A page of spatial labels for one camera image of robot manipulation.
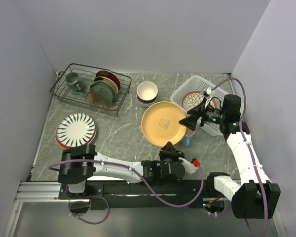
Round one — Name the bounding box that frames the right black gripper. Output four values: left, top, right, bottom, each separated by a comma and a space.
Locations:
179, 97, 226, 131

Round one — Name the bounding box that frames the floral orange rimmed plate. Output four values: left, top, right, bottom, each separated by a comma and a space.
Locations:
181, 91, 204, 111

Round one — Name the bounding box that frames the yellow plate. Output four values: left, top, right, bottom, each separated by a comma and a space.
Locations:
141, 101, 187, 147

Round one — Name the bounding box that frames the blue striped white plate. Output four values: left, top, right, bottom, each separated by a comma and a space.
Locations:
56, 113, 96, 148

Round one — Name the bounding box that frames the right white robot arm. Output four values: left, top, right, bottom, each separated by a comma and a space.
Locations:
179, 94, 281, 219

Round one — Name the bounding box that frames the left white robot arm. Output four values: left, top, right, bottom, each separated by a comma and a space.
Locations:
57, 142, 197, 198

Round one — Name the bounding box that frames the white plastic perforated bin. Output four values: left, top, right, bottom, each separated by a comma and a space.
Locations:
170, 75, 237, 137

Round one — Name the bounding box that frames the light blue mug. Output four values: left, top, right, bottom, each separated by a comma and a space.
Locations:
181, 128, 195, 146

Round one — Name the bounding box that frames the dark striped bottom bowl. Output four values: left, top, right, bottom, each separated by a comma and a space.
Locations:
136, 95, 158, 108

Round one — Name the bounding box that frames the white top bowl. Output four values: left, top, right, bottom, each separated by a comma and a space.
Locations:
136, 81, 158, 101

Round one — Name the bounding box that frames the clear brown glass plate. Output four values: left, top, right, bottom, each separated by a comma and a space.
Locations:
85, 91, 111, 109

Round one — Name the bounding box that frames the teal patterned plate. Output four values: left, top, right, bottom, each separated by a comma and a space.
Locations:
90, 83, 115, 102

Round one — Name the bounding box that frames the cream plate in rack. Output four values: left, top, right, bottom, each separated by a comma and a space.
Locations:
94, 77, 119, 95

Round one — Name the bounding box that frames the dark red plate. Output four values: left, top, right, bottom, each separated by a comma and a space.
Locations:
96, 70, 121, 90

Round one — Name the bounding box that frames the grey ceramic mug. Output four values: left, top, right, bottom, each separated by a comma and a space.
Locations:
65, 72, 82, 92

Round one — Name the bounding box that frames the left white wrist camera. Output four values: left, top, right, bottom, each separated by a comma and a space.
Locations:
179, 158, 200, 174

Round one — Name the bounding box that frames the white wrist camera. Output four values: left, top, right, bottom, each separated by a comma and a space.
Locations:
179, 158, 200, 174
203, 87, 215, 109

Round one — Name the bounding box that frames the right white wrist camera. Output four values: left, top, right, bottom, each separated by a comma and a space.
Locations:
203, 87, 215, 109

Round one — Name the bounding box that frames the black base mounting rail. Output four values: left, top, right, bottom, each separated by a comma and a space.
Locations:
59, 180, 201, 210

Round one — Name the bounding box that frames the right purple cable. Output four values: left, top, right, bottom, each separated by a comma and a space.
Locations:
211, 77, 271, 237

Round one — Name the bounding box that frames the black wire dish rack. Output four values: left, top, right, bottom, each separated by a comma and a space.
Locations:
50, 63, 132, 117

